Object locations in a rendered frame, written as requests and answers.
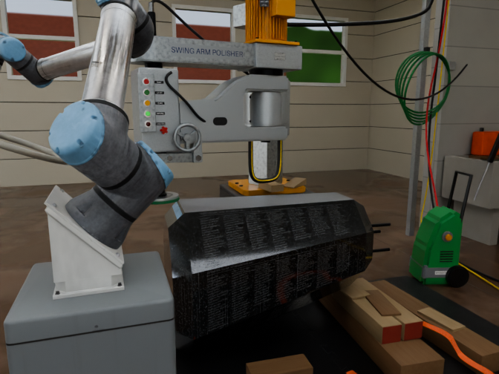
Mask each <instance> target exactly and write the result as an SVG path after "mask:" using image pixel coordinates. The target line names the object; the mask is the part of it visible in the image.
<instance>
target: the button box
mask: <svg viewBox="0 0 499 374"><path fill-rule="evenodd" d="M144 78H148V79H149V80H150V84H149V85H144V84H143V79H144ZM146 88H147V89H149V90H150V92H151V93H150V95H149V96H145V95H144V94H143V90H144V89H146ZM146 99H149V100H150V101H151V105H150V106H149V107H146V106H145V105H144V104H143V102H144V100H146ZM137 100H138V116H139V131H140V132H156V113H155V95H154V74H153V73H137ZM146 110H150V111H151V116H150V117H145V115H144V112H145V111H146ZM147 120H149V121H151V127H150V128H147V127H146V126H145V121H147Z"/></svg>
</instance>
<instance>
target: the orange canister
mask: <svg viewBox="0 0 499 374"><path fill-rule="evenodd" d="M498 133H499V131H484V128H480V131H475V132H473V134H472V149H471V154H472V155H471V154H464V155H469V158H472V159H478V160H487V159H488V157H489V154H490V152H491V150H492V147H493V145H494V143H495V140H496V138H497V136H498ZM495 159H499V149H498V152H497V154H496V156H495Z"/></svg>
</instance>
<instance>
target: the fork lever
mask: <svg viewBox="0 0 499 374"><path fill-rule="evenodd" d="M157 156H158V157H159V158H160V159H161V160H162V161H163V162H164V163H193V151H192V152H182V151H179V152H167V154H157ZM196 160H197V161H200V160H201V156H200V155H197V156H196Z"/></svg>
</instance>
